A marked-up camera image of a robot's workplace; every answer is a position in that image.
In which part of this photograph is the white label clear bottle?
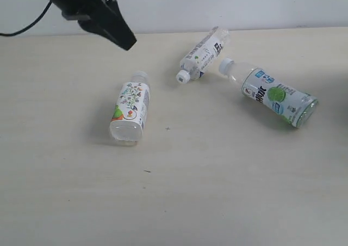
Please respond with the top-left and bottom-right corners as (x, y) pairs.
(176, 26), (230, 84)

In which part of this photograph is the floral label square bottle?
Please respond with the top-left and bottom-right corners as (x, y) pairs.
(109, 71), (151, 146)

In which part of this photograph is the lime label water bottle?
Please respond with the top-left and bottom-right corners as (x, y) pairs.
(219, 58), (318, 128)

